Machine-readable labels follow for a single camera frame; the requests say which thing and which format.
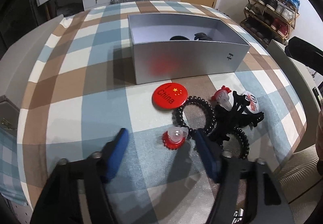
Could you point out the red China badge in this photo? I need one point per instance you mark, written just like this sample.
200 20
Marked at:
170 96

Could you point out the plaid bed sheet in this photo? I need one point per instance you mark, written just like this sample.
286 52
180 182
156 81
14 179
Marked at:
81 91

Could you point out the silver cardboard box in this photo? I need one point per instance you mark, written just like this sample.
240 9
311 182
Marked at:
156 58

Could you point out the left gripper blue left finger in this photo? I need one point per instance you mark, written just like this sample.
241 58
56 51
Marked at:
113 153

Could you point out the large black hair claw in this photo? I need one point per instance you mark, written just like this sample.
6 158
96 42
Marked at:
227 120

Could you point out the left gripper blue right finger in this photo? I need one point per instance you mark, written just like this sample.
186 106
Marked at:
210 154

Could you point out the shoe rack with shoes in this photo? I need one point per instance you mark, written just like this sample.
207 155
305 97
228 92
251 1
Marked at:
268 20

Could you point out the person's right hand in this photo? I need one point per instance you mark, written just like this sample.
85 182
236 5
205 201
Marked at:
319 143

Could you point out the white round badge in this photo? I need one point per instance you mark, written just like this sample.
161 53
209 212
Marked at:
253 107

